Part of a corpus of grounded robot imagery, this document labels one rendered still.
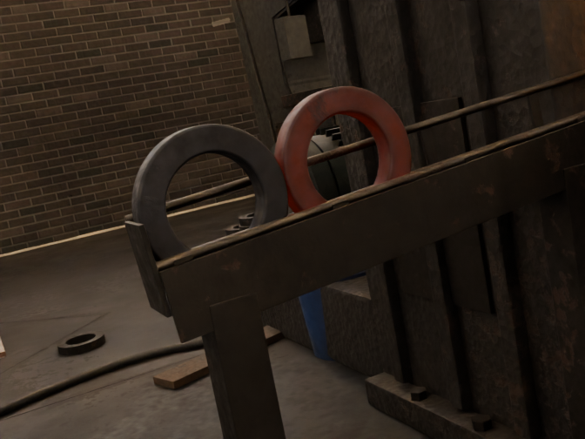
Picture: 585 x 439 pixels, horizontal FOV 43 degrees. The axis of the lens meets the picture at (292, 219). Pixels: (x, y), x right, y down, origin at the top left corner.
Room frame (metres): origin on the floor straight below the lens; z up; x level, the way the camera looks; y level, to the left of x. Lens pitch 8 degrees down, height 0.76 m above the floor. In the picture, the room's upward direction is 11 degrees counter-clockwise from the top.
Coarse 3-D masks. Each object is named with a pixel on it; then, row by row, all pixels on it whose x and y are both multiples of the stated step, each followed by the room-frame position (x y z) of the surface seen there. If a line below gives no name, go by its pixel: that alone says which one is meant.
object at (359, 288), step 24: (312, 144) 2.28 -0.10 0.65; (336, 144) 2.31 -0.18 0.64; (312, 168) 2.20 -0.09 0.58; (336, 168) 2.24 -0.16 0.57; (336, 192) 2.20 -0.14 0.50; (336, 288) 2.05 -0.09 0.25; (360, 288) 1.98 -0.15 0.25; (264, 312) 2.59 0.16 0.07; (288, 312) 2.38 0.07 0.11; (336, 312) 2.06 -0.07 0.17; (360, 312) 1.93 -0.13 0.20; (288, 336) 2.42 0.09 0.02; (336, 336) 2.09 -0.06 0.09; (360, 336) 1.95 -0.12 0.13; (336, 360) 2.12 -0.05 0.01; (360, 360) 1.97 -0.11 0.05
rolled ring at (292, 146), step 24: (312, 96) 0.93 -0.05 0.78; (336, 96) 0.93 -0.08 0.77; (360, 96) 0.94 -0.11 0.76; (288, 120) 0.92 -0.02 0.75; (312, 120) 0.91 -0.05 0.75; (360, 120) 0.97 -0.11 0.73; (384, 120) 0.95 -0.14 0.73; (288, 144) 0.90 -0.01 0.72; (384, 144) 0.96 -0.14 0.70; (408, 144) 0.97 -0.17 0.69; (288, 168) 0.89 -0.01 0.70; (384, 168) 0.96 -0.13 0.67; (408, 168) 0.96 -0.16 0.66; (288, 192) 0.90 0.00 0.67; (312, 192) 0.90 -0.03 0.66
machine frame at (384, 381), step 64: (320, 0) 1.79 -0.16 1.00; (384, 0) 1.50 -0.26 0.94; (448, 0) 1.32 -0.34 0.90; (512, 0) 1.22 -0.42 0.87; (576, 0) 1.20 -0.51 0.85; (384, 64) 1.59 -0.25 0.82; (448, 64) 1.39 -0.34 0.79; (512, 64) 1.24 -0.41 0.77; (576, 64) 1.20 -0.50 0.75; (448, 128) 1.40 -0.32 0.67; (512, 128) 1.26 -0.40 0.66; (448, 256) 1.46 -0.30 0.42; (512, 256) 1.29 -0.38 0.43; (384, 320) 1.70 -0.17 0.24; (448, 320) 1.47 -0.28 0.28; (512, 320) 1.29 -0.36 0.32; (384, 384) 1.72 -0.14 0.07; (448, 384) 1.50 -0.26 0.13; (512, 384) 1.31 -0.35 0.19
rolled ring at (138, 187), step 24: (168, 144) 0.84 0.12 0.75; (192, 144) 0.85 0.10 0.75; (216, 144) 0.86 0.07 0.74; (240, 144) 0.87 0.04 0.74; (144, 168) 0.83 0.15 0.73; (168, 168) 0.83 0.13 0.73; (264, 168) 0.88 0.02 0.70; (144, 192) 0.82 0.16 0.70; (264, 192) 0.88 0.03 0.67; (144, 216) 0.82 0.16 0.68; (264, 216) 0.88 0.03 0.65; (168, 240) 0.83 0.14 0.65
